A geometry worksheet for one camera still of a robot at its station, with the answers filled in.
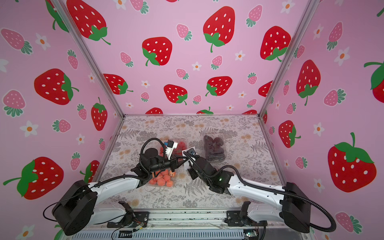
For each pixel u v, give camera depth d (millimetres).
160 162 683
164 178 841
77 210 410
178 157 719
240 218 669
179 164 729
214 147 922
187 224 731
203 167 549
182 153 746
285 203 409
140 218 747
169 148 701
